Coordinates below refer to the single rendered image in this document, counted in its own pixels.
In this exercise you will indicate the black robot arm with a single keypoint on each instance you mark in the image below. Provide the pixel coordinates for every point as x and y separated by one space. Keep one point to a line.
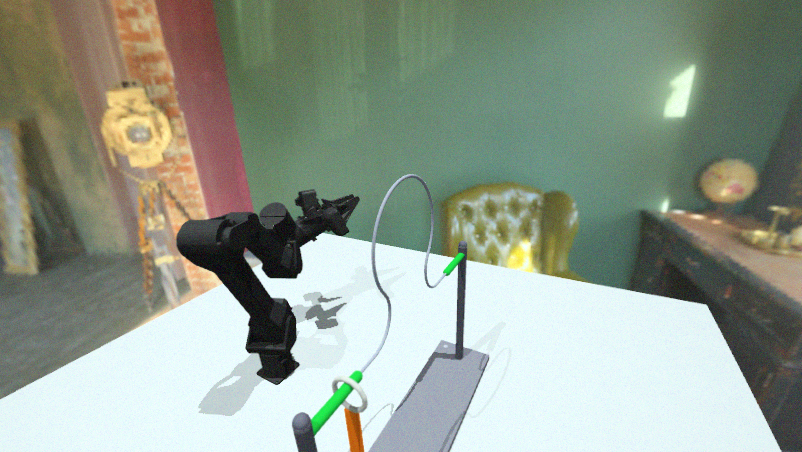
218 244

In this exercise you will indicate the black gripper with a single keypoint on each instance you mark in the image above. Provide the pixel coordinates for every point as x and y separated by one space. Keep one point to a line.
335 216

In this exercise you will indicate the orange handle with grey metal tip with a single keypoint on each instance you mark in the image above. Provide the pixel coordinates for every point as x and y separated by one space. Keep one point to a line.
352 413

